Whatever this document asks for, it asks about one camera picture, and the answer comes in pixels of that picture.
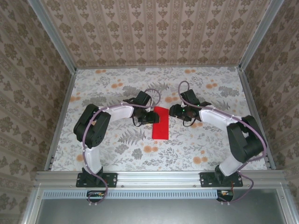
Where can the red cloth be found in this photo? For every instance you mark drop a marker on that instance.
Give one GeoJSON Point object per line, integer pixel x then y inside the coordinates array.
{"type": "Point", "coordinates": [161, 130]}

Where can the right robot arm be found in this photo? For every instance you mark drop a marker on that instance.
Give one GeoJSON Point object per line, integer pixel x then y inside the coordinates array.
{"type": "Point", "coordinates": [245, 144]}

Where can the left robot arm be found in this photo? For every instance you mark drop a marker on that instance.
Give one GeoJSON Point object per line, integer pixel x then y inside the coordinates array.
{"type": "Point", "coordinates": [93, 133]}

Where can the wide aluminium mounting beam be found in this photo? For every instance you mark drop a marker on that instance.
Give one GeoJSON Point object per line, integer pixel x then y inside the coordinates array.
{"type": "Point", "coordinates": [158, 178]}

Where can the grey metal panel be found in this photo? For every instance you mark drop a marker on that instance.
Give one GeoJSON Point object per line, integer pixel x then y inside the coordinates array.
{"type": "Point", "coordinates": [158, 212]}

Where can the thin aluminium table rail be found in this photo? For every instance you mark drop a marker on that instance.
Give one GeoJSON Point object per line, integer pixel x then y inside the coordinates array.
{"type": "Point", "coordinates": [158, 67]}

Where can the aluminium table side rail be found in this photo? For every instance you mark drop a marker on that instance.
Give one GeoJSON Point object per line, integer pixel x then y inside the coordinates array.
{"type": "Point", "coordinates": [255, 116]}
{"type": "Point", "coordinates": [61, 121]}

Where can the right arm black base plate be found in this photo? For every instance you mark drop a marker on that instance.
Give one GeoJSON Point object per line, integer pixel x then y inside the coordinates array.
{"type": "Point", "coordinates": [205, 179]}

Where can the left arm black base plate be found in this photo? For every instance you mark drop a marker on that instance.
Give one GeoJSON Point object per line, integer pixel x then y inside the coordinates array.
{"type": "Point", "coordinates": [112, 179]}

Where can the aluminium frame post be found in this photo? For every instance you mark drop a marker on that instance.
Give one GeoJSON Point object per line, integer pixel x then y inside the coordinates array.
{"type": "Point", "coordinates": [52, 35]}
{"type": "Point", "coordinates": [259, 35]}

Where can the aluminium cabinet frame bar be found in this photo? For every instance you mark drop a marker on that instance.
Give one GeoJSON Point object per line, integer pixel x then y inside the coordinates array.
{"type": "Point", "coordinates": [31, 207]}
{"type": "Point", "coordinates": [286, 207]}

